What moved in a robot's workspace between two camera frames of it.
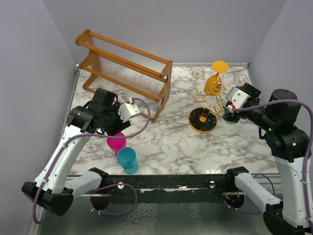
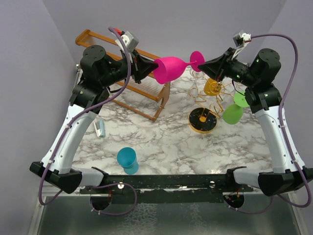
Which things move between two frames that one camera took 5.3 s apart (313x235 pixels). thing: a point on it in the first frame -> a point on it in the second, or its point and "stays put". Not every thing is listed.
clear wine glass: (195, 72) stays put
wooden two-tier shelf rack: (129, 74) stays put
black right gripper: (232, 116) -> (217, 67)
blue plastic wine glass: (126, 157) stays put
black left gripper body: (113, 123) -> (133, 66)
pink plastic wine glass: (116, 144) -> (169, 68)
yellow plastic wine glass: (212, 86) stays put
